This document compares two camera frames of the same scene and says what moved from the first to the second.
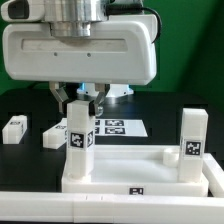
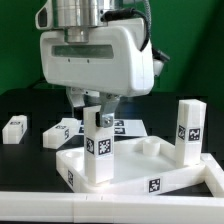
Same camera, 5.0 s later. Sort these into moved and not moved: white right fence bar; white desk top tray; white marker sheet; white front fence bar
Moved: white desk top tray
Not moved: white front fence bar; white marker sheet; white right fence bar
